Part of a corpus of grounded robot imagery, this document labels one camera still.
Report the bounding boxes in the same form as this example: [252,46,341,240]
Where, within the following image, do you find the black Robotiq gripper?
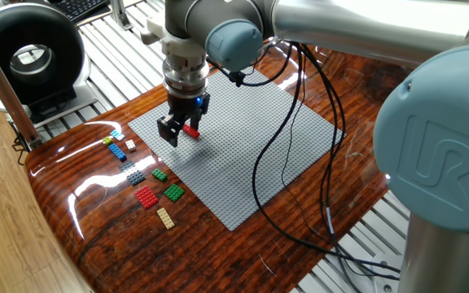
[156,91,211,148]

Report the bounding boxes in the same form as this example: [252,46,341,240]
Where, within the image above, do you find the red long Lego brick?
[182,123,201,141]

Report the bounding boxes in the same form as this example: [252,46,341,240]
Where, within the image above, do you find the grey Lego baseplate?
[127,68,344,232]

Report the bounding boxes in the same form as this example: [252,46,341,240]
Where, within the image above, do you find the green square Lego plate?
[163,182,186,203]

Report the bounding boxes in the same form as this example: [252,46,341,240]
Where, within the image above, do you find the blue Lego brick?
[107,142,128,163]

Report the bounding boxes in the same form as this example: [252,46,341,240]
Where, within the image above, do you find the dark grey Lego plate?
[119,160,147,187]

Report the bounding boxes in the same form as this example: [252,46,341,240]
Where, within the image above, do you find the red square Lego plate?
[134,185,160,210]

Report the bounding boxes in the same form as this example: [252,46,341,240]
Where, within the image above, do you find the tan Lego plate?
[156,206,176,230]

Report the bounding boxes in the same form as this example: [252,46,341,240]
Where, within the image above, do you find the glossy wood-grain mat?
[24,38,414,293]

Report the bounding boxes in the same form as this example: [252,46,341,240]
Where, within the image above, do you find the black keyboard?
[50,0,112,24]

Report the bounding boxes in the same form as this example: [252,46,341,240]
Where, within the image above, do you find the brown wooden pole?
[0,24,42,150]

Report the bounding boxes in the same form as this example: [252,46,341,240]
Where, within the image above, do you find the aluminium mounting plate with bolts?
[370,254,403,293]

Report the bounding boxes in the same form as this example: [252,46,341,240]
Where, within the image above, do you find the black cable with moulded plug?
[208,40,295,88]

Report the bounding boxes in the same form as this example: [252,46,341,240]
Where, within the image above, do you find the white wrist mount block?
[140,11,211,60]

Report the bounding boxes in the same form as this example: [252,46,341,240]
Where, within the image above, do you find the thick black cable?
[251,43,401,281]

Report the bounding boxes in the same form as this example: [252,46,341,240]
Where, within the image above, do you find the thin black cable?
[278,60,341,253]

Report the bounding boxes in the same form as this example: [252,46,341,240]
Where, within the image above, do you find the aluminium profile bracket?
[109,0,134,32]

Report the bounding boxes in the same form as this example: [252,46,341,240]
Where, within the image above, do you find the black power cord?
[11,121,32,167]

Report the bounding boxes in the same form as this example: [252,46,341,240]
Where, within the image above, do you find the black cable with grey sleeve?
[301,44,401,282]

